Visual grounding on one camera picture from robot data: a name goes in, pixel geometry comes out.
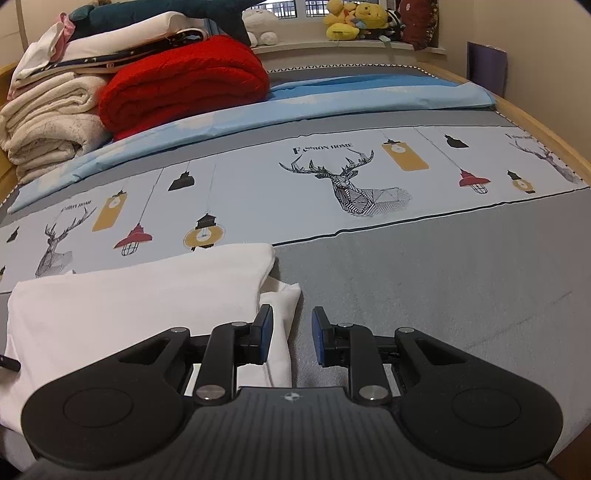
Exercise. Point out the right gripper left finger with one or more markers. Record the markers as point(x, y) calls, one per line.
point(133, 403)

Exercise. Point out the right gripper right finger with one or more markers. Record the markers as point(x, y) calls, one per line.
point(454, 406)

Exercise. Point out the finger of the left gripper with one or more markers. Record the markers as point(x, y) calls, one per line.
point(10, 364)

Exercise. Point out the white long-sleeve shirt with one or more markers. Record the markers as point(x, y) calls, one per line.
point(59, 324)

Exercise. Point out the cream folded blanket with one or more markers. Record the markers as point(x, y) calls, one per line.
point(53, 123)

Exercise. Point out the printed deer bed sheet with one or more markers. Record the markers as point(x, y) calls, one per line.
point(282, 192)

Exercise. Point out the white pink garment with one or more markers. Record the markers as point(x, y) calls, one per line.
point(49, 48)

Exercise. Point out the white folded bedding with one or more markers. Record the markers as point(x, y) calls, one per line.
point(110, 51)

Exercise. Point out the purple box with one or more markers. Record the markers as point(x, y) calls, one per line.
point(487, 66)

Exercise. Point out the red folded blanket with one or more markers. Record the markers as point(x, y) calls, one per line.
point(200, 77)

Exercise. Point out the yellow plush toys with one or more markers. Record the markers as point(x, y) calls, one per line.
point(348, 20)

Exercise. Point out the white plush toy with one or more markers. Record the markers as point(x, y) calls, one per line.
point(261, 26)

